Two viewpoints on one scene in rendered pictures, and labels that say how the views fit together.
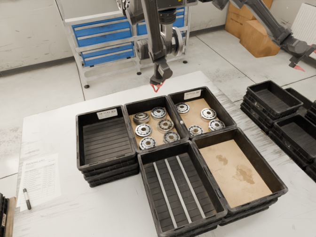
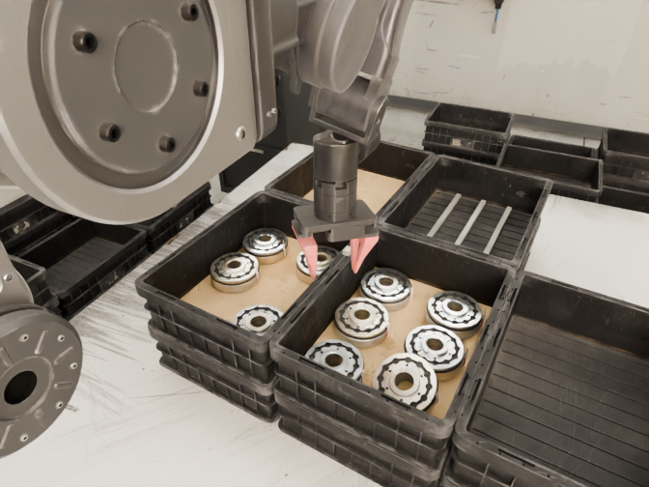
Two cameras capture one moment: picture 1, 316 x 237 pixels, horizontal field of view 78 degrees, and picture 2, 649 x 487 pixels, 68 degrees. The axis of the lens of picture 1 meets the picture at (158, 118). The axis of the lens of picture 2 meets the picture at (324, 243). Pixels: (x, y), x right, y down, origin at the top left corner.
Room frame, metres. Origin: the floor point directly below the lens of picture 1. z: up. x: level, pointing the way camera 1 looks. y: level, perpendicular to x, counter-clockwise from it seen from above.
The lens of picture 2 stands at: (1.33, 0.37, 1.50)
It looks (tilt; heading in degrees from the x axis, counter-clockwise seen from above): 36 degrees down; 226
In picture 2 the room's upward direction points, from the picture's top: straight up
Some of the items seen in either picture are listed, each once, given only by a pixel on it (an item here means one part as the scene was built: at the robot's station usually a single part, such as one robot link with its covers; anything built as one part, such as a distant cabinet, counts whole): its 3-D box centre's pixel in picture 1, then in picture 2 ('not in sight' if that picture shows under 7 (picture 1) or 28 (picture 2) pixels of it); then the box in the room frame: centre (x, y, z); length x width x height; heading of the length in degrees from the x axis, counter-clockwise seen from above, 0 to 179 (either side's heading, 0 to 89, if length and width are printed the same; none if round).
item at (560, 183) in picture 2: not in sight; (535, 212); (-0.59, -0.27, 0.37); 0.40 x 0.30 x 0.45; 111
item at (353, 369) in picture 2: (158, 112); (333, 362); (0.93, -0.01, 0.86); 0.10 x 0.10 x 0.01
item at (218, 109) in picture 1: (198, 115); (264, 275); (0.88, -0.26, 0.87); 0.40 x 0.30 x 0.11; 16
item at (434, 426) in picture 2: (153, 121); (402, 308); (0.80, 0.03, 0.92); 0.40 x 0.30 x 0.02; 16
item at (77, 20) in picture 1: (131, 11); not in sight; (2.73, 0.29, 0.91); 1.70 x 0.10 x 0.05; 111
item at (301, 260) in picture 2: (195, 131); (320, 260); (0.76, -0.23, 0.86); 0.10 x 0.10 x 0.01
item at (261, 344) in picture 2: (199, 110); (262, 255); (0.88, -0.26, 0.92); 0.40 x 0.30 x 0.02; 16
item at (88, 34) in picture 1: (106, 42); not in sight; (2.56, 0.65, 0.60); 0.72 x 0.03 x 0.56; 111
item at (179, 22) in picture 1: (161, 31); not in sight; (2.84, -0.10, 0.60); 0.72 x 0.03 x 0.56; 111
